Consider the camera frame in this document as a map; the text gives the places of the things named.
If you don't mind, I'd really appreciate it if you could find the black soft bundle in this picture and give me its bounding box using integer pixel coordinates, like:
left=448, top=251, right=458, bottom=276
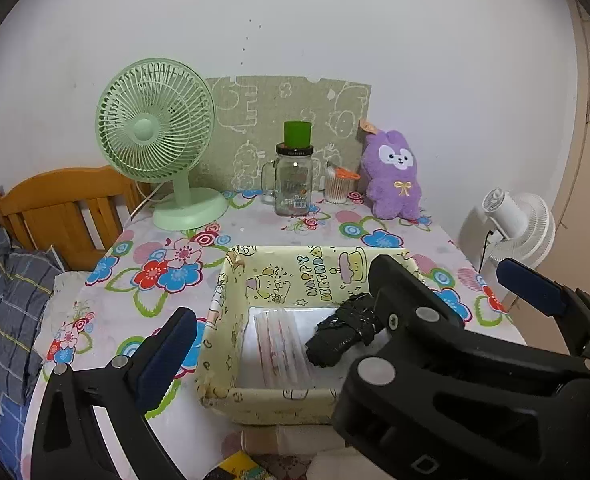
left=305, top=292, right=384, bottom=368

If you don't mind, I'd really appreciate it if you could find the white cloth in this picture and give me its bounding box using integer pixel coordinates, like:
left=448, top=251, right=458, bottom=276
left=306, top=448, right=393, bottom=480

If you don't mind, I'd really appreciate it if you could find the pink cartoon print pouch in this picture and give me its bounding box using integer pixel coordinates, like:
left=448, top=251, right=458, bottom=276
left=241, top=425, right=346, bottom=456

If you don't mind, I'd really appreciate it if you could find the white standing fan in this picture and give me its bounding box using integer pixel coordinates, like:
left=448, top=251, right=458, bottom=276
left=459, top=188, right=556, bottom=271

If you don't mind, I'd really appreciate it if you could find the clear plastic packet in box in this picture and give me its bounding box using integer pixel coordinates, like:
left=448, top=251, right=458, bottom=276
left=237, top=307, right=322, bottom=389

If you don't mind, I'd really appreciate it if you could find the yellow cartoon print storage box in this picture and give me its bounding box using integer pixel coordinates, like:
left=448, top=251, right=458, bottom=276
left=196, top=245, right=421, bottom=426

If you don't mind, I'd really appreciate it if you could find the grey plaid pillow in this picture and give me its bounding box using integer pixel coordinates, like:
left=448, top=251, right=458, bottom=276
left=0, top=228, right=62, bottom=405

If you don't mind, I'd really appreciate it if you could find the colourful cartoon print item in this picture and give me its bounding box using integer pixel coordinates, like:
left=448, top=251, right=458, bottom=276
left=204, top=451, right=274, bottom=480

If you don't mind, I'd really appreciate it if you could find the floral tablecloth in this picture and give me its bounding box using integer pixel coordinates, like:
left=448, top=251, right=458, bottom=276
left=38, top=191, right=520, bottom=479

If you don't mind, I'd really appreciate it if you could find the wooden bed headboard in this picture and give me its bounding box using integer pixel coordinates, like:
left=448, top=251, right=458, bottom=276
left=0, top=166, right=150, bottom=271

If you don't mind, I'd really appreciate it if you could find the purple plush bunny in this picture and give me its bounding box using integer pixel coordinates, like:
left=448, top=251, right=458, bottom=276
left=359, top=119, right=422, bottom=221

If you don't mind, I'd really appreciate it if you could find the toothpick jar with orange lid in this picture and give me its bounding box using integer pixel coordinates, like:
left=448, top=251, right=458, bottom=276
left=323, top=164, right=360, bottom=204

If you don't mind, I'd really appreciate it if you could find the glass mason jar mug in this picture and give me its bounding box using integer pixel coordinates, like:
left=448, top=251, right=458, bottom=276
left=260, top=143, right=313, bottom=217

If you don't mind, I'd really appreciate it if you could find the green cup on jar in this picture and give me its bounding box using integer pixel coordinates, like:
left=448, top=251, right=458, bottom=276
left=283, top=120, right=312, bottom=150

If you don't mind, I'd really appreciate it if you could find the green desk fan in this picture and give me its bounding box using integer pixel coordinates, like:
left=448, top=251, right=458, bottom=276
left=96, top=58, right=228, bottom=231

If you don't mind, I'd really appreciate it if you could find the green cartoon print board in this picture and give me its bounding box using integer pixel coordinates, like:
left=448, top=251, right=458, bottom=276
left=190, top=76, right=371, bottom=191

